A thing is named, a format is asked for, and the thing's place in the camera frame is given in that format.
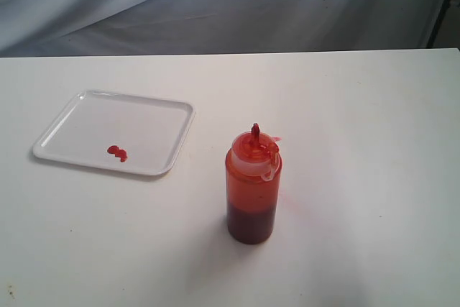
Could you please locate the red sauce squeeze bottle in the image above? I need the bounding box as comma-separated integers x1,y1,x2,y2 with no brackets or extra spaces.
225,123,282,244

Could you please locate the white plastic tray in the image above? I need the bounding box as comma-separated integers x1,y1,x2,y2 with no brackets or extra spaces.
32,90,195,177

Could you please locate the red sauce blob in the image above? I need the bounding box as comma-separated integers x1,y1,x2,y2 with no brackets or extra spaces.
107,145,128,162

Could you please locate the black tripod stand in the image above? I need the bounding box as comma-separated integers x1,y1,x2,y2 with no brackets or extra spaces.
426,0,457,49

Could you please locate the grey backdrop cloth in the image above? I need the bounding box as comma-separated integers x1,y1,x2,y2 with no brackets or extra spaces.
1,0,443,57

